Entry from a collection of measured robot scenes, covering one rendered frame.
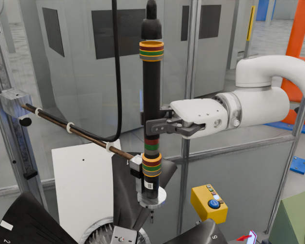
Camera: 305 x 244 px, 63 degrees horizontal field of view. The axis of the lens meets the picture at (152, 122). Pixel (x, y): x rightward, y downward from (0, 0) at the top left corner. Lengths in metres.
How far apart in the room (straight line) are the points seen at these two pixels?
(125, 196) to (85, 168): 0.26
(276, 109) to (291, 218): 0.63
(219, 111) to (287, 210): 0.70
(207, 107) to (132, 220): 0.41
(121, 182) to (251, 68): 0.51
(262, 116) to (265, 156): 1.34
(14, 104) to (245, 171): 1.50
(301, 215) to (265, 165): 0.84
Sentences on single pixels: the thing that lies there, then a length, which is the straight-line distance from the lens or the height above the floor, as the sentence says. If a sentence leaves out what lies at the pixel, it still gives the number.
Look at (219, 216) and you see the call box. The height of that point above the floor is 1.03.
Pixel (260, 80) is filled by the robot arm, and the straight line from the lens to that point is 0.58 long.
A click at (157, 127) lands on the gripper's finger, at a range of 0.48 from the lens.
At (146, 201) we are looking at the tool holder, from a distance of 0.61.
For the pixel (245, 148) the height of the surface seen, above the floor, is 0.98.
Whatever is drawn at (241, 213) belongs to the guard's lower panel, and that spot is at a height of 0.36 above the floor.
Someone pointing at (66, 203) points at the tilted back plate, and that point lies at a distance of 1.01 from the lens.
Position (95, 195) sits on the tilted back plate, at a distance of 1.00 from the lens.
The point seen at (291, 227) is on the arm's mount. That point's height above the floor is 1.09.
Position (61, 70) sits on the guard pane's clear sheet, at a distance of 1.19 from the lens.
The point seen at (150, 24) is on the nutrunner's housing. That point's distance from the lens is 0.44.
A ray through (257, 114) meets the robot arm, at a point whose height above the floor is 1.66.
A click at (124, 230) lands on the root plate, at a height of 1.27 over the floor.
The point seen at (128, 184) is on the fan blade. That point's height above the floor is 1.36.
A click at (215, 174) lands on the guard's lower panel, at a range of 1.76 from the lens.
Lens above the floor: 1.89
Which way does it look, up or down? 27 degrees down
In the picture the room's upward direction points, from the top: straight up
